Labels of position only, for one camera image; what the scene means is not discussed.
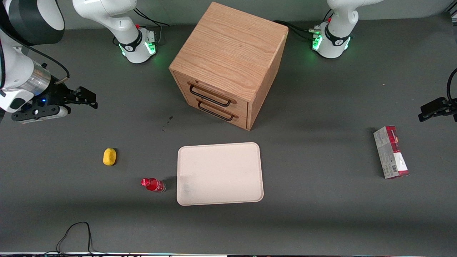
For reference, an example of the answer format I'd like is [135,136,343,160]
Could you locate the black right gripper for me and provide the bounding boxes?
[37,83,98,109]

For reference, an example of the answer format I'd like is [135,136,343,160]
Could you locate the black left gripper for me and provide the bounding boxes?
[418,97,457,122]

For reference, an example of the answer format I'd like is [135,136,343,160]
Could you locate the red coke bottle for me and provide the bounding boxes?
[140,177,166,193]

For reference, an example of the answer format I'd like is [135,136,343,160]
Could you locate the cream rectangular tray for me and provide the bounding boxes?
[177,142,264,206]

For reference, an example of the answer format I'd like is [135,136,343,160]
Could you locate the red grey cardboard box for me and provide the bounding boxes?
[373,126,410,180]

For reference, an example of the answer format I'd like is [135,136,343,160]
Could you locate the yellow lemon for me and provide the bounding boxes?
[103,148,117,166]

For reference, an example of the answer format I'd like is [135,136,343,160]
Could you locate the wooden cabinet drawer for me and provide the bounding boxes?
[174,71,249,115]
[186,96,248,129]

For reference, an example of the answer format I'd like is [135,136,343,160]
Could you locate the wooden two-drawer cabinet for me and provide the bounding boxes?
[169,2,289,131]

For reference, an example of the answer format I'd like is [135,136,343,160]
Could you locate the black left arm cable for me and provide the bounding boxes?
[446,68,457,103]

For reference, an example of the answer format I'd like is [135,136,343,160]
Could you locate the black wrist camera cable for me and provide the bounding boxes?
[21,45,70,85]

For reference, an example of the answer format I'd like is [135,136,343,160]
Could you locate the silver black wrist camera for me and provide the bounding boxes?
[11,105,69,124]

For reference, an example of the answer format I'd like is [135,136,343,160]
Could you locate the black right arm base cables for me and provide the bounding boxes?
[134,8,170,45]

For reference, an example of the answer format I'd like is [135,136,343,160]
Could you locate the black arm base cables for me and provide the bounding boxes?
[134,8,170,45]
[273,9,335,42]

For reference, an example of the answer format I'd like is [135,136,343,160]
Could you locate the thin black looped cable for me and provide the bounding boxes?
[46,221,107,256]

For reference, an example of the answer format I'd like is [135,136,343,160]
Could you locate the black metal drawer handle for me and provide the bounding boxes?
[188,83,232,107]
[197,101,235,121]

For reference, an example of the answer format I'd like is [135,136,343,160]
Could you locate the black left arm base cables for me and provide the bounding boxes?
[273,9,335,42]

